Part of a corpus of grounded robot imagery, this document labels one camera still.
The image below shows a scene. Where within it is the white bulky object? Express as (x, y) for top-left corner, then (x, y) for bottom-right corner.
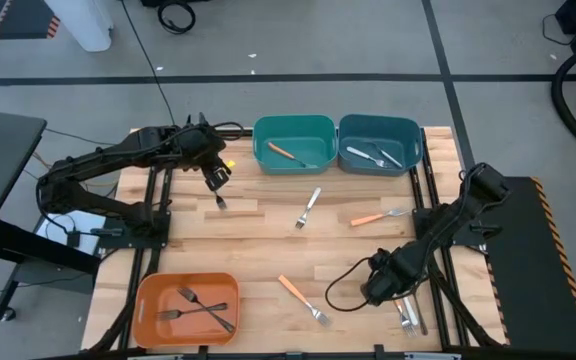
(44, 0), (115, 53)

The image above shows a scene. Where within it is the fork with silver tines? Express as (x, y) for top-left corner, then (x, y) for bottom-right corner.
(393, 298), (418, 338)

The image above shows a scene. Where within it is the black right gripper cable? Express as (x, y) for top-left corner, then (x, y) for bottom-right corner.
(324, 256), (384, 313)

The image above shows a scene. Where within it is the coiled black cable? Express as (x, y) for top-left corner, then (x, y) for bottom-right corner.
(156, 0), (198, 36)

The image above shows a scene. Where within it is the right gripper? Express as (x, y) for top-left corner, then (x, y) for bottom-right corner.
(360, 247), (422, 307)

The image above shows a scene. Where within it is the black hazard-striped mat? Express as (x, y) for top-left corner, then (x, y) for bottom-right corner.
(0, 0), (63, 41)
(482, 174), (576, 355)

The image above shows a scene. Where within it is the orange-handled fork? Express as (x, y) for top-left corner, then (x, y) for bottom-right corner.
(349, 207), (412, 228)
(277, 273), (333, 329)
(266, 141), (320, 170)

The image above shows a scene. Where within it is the white floor sheet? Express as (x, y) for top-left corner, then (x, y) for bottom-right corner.
(34, 209), (107, 257)

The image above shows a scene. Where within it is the blue plastic bin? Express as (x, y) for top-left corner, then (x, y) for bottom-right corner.
(337, 113), (424, 178)

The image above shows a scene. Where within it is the teal plastic bin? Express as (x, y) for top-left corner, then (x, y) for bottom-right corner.
(252, 114), (339, 176)

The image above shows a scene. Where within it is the white-handled fork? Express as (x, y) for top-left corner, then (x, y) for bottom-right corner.
(345, 145), (388, 169)
(294, 186), (323, 231)
(370, 141), (404, 170)
(403, 296), (419, 327)

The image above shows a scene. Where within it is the black floor cable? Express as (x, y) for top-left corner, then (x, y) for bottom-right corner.
(119, 0), (178, 127)

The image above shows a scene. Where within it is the orange plastic bin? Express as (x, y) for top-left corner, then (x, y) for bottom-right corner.
(131, 271), (242, 350)

